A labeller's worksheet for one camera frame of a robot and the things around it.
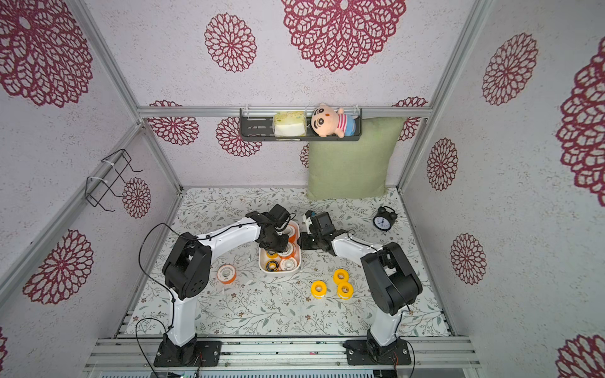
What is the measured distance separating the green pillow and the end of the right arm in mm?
311

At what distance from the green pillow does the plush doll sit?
0.18ft

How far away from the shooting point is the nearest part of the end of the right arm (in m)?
0.71

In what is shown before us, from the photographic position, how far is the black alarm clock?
101 cm

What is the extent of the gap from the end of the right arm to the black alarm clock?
0.34m

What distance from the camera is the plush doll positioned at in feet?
2.85

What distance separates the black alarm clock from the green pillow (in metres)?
0.14
